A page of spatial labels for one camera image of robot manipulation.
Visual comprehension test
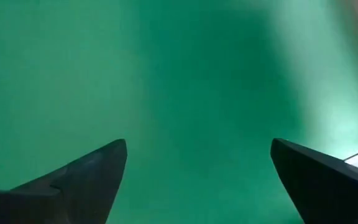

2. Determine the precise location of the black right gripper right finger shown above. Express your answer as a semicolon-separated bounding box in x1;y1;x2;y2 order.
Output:
270;138;358;224

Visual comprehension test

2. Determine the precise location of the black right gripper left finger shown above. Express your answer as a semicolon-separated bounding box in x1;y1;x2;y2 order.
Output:
0;139;128;224

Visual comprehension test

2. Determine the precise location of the green table mat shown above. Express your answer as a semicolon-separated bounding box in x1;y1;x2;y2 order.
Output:
0;0;358;224

